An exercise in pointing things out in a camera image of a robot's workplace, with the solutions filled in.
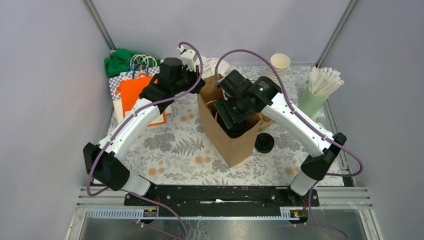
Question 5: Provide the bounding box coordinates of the blue checkered paper bag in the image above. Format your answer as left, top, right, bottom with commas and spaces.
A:
108, 66, 160, 123

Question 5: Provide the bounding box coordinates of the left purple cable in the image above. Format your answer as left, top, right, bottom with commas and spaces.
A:
86, 41, 204, 240

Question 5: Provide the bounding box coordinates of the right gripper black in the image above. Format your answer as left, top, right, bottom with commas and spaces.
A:
213, 95, 256, 130

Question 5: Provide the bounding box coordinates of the white cloth bag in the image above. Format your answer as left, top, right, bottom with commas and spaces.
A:
201, 56, 230, 79

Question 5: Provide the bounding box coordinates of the black cup lid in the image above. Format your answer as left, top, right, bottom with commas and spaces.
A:
226, 124, 247, 139

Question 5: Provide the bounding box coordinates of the green straw holder cup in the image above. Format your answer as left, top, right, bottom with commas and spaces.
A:
297, 88, 329, 118

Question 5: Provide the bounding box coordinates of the orange paper bag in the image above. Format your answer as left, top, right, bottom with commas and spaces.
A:
119, 76, 153, 117

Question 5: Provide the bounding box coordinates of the floral table mat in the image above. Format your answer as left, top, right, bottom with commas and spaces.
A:
94, 64, 345, 187

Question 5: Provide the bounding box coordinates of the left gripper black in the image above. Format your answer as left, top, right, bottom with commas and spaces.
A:
172, 63, 206, 95

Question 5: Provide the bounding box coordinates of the brown pulp cup carrier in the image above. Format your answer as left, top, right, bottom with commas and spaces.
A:
258, 113, 273, 131

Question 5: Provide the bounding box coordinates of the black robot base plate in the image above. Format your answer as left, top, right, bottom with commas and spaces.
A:
124, 184, 320, 214

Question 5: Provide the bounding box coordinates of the brown paper bag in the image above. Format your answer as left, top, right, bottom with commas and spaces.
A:
197, 76, 261, 168

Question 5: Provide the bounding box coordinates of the purple cable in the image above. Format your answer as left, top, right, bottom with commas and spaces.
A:
214, 48, 365, 239
86, 41, 204, 240

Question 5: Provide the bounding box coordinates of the white wrapped straws bundle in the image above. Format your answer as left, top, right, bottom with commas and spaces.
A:
307, 66, 345, 98

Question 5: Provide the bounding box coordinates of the white slotted cable duct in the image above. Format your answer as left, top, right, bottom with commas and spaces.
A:
86, 207, 309, 221

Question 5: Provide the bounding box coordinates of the black cup lids stack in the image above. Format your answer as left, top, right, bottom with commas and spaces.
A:
254, 132, 275, 154

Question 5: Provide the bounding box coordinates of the green cloth bag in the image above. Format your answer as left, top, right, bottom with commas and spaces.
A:
103, 48, 162, 78

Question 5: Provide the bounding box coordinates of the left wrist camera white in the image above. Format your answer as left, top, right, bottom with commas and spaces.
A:
177, 45, 201, 72

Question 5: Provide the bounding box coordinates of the stack of paper cups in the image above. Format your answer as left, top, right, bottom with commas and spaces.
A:
266, 53, 291, 85

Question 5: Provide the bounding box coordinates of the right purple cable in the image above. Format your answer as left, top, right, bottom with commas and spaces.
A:
214, 48, 365, 239

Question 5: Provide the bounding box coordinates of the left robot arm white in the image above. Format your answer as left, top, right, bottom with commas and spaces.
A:
83, 56, 205, 206

